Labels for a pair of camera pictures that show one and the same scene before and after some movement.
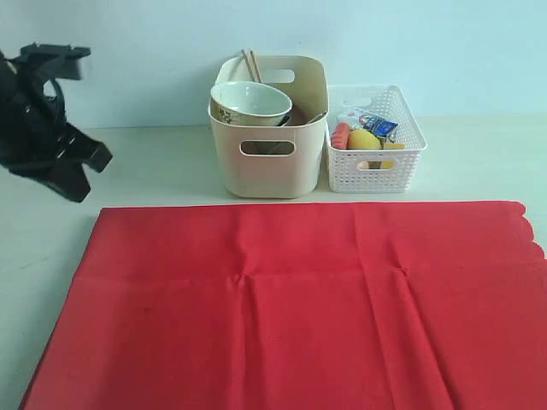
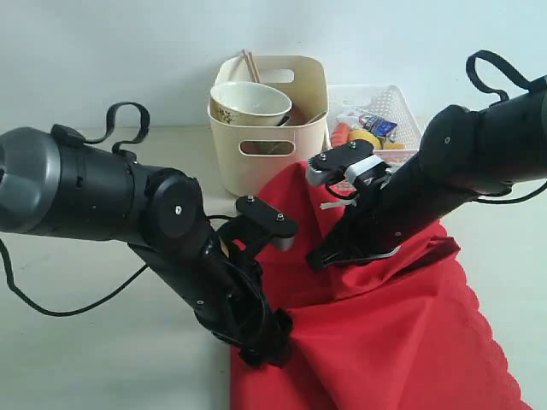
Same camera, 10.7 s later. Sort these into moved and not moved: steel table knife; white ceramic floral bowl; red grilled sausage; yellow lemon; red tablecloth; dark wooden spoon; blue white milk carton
Moved: red tablecloth
Not moved: yellow lemon; white ceramic floral bowl; steel table knife; blue white milk carton; red grilled sausage; dark wooden spoon
